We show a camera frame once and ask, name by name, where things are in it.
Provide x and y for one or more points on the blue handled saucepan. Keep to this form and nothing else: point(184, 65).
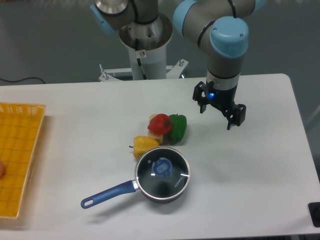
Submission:
point(121, 189)

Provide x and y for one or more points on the black device at table edge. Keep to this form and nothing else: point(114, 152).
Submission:
point(314, 210)

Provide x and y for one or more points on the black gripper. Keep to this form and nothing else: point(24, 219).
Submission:
point(223, 100)

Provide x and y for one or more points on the glass lid with blue knob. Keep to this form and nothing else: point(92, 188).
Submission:
point(162, 174)

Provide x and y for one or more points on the red bell pepper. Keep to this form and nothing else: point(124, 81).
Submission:
point(160, 124)

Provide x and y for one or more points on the green bell pepper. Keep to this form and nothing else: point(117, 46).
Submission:
point(179, 126)

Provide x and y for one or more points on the yellow bell pepper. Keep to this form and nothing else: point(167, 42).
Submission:
point(142, 144)

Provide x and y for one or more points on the yellow woven basket tray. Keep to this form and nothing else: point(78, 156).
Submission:
point(20, 127)

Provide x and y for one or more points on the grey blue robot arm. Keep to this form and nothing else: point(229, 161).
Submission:
point(216, 27)

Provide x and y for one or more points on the beige bread piece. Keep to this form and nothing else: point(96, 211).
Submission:
point(158, 137)

